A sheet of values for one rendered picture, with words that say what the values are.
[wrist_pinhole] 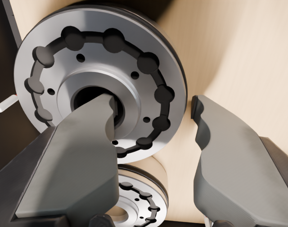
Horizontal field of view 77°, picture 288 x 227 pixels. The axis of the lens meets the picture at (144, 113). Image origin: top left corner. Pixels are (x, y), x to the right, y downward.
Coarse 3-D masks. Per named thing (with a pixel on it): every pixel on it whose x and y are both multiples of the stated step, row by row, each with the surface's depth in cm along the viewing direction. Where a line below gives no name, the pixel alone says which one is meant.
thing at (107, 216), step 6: (96, 216) 5; (102, 216) 5; (108, 216) 5; (90, 222) 4; (96, 222) 4; (102, 222) 5; (108, 222) 5; (216, 222) 5; (222, 222) 5; (228, 222) 5
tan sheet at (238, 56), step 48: (48, 0) 11; (96, 0) 11; (144, 0) 10; (192, 0) 10; (240, 0) 10; (192, 48) 12; (240, 48) 12; (192, 96) 14; (240, 96) 13; (192, 144) 16; (192, 192) 20
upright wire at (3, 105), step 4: (12, 96) 11; (16, 96) 11; (4, 100) 11; (8, 100) 11; (12, 100) 11; (16, 100) 11; (0, 104) 10; (4, 104) 10; (8, 104) 11; (0, 108) 10; (4, 108) 10
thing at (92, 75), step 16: (64, 80) 10; (80, 80) 9; (96, 80) 9; (112, 80) 9; (128, 80) 10; (64, 96) 10; (128, 96) 10; (64, 112) 11; (128, 112) 10; (128, 128) 11
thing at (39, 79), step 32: (32, 32) 9; (64, 32) 9; (96, 32) 9; (128, 32) 8; (32, 64) 10; (64, 64) 10; (96, 64) 9; (128, 64) 9; (160, 64) 9; (32, 96) 11; (160, 96) 11; (160, 128) 12; (128, 160) 13
